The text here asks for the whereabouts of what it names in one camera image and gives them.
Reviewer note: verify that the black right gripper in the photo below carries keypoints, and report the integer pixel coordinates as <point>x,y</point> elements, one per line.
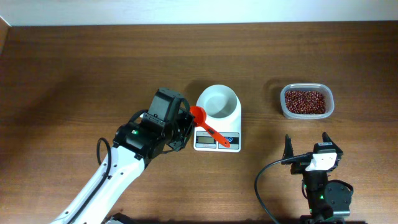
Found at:
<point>301,168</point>

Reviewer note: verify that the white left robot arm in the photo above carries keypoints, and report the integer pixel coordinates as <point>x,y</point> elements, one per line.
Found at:
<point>128,155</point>

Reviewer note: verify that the white digital kitchen scale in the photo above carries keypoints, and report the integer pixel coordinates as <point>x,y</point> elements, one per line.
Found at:
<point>229,128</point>

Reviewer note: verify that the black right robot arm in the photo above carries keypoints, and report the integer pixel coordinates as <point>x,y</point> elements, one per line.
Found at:
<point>328,200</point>

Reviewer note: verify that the red measuring scoop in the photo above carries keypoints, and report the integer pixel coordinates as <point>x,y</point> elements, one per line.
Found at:
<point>200,121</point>

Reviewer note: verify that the white bowl on scale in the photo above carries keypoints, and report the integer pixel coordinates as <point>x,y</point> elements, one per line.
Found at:
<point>219,102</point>

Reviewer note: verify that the clear plastic bean container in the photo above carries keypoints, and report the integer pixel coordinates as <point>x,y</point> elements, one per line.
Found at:
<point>323,89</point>

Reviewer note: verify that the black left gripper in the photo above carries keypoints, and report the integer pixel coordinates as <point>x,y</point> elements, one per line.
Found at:
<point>186,119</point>

